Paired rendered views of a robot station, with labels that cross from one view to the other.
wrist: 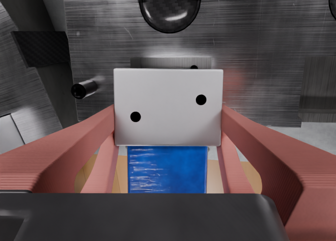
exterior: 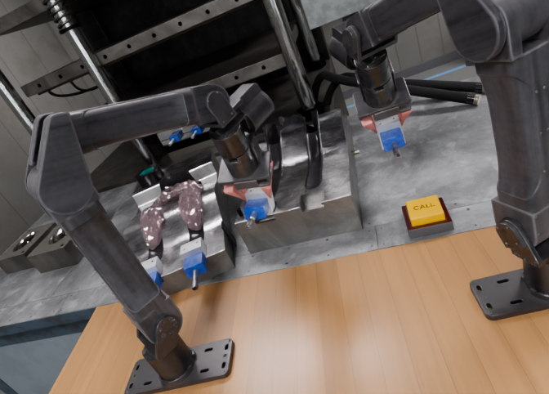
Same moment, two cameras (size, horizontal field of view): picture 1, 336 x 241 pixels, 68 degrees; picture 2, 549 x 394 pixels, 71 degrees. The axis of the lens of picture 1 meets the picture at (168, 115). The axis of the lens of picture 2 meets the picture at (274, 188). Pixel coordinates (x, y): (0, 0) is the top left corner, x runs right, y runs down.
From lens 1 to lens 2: 0.79 m
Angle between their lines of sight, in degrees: 76
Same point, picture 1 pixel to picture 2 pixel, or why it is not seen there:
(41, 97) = (221, 237)
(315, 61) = (311, 204)
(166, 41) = not seen: hidden behind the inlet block
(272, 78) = (292, 200)
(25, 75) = (218, 233)
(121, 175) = (241, 286)
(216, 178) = (291, 275)
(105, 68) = not seen: hidden behind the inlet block
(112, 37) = not seen: hidden behind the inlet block
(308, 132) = (333, 246)
